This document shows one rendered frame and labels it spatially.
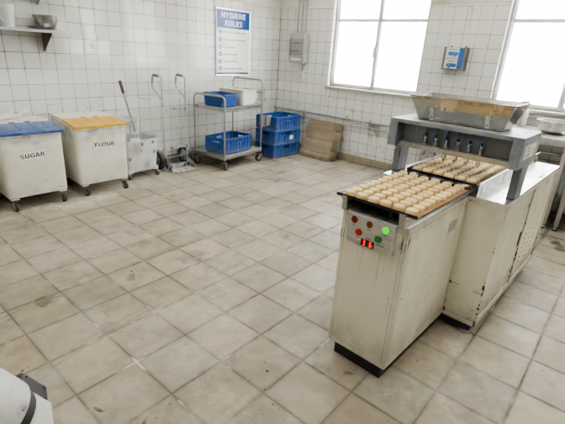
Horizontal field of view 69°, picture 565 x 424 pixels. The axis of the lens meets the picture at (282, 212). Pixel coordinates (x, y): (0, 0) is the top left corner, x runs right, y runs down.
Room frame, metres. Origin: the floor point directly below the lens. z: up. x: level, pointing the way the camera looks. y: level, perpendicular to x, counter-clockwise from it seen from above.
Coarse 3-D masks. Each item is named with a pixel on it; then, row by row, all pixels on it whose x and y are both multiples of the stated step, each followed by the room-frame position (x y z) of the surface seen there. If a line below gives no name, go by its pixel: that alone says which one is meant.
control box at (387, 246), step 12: (348, 216) 1.75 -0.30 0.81; (360, 216) 1.71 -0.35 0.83; (348, 228) 1.75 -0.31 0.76; (360, 228) 1.71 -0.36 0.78; (372, 228) 1.67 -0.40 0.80; (396, 228) 1.61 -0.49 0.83; (360, 240) 1.70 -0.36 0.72; (372, 240) 1.66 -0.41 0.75; (384, 240) 1.62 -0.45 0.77; (384, 252) 1.62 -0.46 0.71
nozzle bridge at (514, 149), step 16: (400, 128) 2.45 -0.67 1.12; (416, 128) 2.43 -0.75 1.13; (432, 128) 2.37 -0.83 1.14; (448, 128) 2.22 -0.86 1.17; (464, 128) 2.19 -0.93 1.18; (512, 128) 2.29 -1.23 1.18; (400, 144) 2.43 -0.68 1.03; (416, 144) 2.37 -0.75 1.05; (432, 144) 2.36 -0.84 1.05; (448, 144) 2.30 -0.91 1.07; (464, 144) 2.24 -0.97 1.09; (496, 144) 2.13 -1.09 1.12; (512, 144) 2.08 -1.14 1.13; (528, 144) 2.04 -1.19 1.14; (400, 160) 2.53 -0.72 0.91; (480, 160) 2.13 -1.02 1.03; (496, 160) 2.08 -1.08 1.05; (512, 160) 2.00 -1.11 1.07; (528, 160) 2.11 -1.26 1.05; (512, 176) 2.08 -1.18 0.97; (512, 192) 2.06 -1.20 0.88
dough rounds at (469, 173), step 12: (420, 168) 2.31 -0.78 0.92; (432, 168) 2.31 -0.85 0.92; (444, 168) 2.33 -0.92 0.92; (456, 168) 2.40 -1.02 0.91; (468, 168) 2.37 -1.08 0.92; (480, 168) 2.38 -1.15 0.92; (492, 168) 2.39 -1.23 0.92; (504, 168) 2.50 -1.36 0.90; (468, 180) 2.12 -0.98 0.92; (480, 180) 2.19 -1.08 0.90
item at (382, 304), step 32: (416, 224) 1.65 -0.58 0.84; (448, 224) 1.93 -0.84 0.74; (352, 256) 1.76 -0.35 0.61; (384, 256) 1.65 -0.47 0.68; (416, 256) 1.68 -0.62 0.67; (448, 256) 2.01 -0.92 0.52; (352, 288) 1.74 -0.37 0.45; (384, 288) 1.63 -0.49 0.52; (416, 288) 1.74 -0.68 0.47; (352, 320) 1.72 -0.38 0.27; (384, 320) 1.61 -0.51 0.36; (416, 320) 1.81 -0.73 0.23; (352, 352) 1.74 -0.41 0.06; (384, 352) 1.60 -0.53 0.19
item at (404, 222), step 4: (464, 184) 2.10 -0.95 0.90; (472, 188) 2.15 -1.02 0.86; (476, 188) 2.20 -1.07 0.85; (468, 192) 2.11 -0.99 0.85; (472, 192) 2.16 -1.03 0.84; (460, 196) 2.02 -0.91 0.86; (464, 196) 2.07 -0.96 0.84; (452, 200) 1.95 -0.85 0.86; (456, 200) 1.99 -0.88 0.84; (448, 204) 1.92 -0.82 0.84; (440, 208) 1.84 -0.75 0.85; (432, 212) 1.78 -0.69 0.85; (400, 216) 1.58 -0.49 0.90; (404, 216) 1.57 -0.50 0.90; (424, 216) 1.71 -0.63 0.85; (428, 216) 1.75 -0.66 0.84; (400, 220) 1.59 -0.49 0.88; (404, 220) 1.57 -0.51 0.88; (408, 220) 1.59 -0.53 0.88; (412, 220) 1.62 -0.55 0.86; (416, 220) 1.65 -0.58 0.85; (420, 220) 1.69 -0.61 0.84; (400, 224) 1.58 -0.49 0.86; (404, 224) 1.57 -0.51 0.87; (408, 224) 1.59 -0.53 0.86; (412, 224) 1.63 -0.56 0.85; (400, 228) 1.58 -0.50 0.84; (404, 228) 1.58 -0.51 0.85
